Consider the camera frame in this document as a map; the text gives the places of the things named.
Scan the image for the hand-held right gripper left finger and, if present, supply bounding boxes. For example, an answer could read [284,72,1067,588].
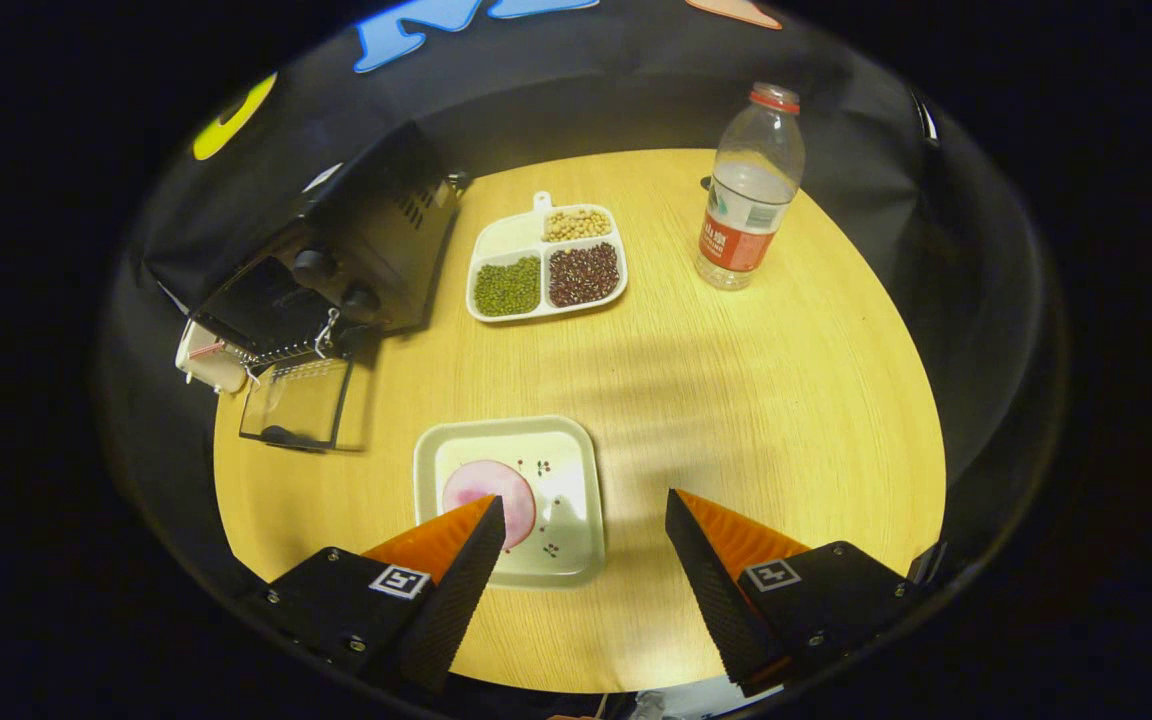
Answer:
[246,494,507,696]

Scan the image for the black backdrop cloth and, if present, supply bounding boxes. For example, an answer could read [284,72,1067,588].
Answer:
[101,0,1067,701]

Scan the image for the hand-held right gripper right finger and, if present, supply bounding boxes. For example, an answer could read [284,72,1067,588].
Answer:
[665,488,922,699]

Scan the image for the white toaster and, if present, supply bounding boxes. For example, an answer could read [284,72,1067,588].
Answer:
[175,320,249,395]

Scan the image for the black electric oven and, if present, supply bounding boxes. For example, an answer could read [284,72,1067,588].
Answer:
[141,120,464,451]

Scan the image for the pale square plate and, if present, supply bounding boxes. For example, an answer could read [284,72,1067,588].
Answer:
[412,414,606,590]

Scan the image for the white divided bean dish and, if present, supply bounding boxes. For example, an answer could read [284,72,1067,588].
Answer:
[465,191,630,325]

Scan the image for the clear bottle with red label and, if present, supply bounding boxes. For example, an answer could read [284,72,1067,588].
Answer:
[694,82,807,292]

